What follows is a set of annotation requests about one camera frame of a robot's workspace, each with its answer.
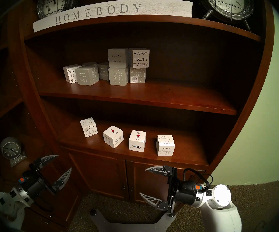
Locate small grey alarm clock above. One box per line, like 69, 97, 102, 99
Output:
0, 137, 27, 167

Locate dark wooden side shelf unit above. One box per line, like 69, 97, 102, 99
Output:
0, 7, 87, 232

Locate white HOMEBODY wooden sign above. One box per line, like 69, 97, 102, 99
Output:
33, 0, 193, 33

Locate white cube circled happy script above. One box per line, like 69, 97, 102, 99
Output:
80, 117, 98, 138

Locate grey cube always choose happy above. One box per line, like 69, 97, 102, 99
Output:
77, 66, 100, 86

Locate white GROW world cube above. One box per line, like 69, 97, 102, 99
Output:
129, 130, 146, 152
103, 125, 124, 148

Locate round wire clock with feet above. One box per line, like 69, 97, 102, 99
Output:
197, 0, 254, 32

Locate grey cube happy looks good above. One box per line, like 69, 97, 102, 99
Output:
108, 67, 129, 86

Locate grey cube with barcode sticker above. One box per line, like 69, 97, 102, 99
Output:
129, 67, 146, 84

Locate grey cube let's escape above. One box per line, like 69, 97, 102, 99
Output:
108, 48, 129, 68

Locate brown wooden bookshelf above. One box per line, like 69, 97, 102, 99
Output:
8, 0, 275, 210

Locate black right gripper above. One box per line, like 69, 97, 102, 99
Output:
139, 166, 201, 217

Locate white cube think happy thoughts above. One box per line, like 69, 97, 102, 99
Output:
156, 135, 175, 156

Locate grey cube faint script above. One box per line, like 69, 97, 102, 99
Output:
97, 62, 110, 81

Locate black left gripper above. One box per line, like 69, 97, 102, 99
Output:
18, 155, 72, 199

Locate round wire cage clock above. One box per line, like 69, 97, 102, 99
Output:
37, 0, 78, 20

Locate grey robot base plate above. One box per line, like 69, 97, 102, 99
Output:
89, 209, 176, 232

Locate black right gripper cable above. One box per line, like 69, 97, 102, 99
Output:
183, 169, 213, 193

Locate white HAPPY HAPPY HAPPY cube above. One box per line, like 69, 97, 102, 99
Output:
129, 48, 150, 68
63, 64, 82, 84

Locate brown wooden cabinet door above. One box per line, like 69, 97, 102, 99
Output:
67, 149, 130, 200
126, 160, 206, 209

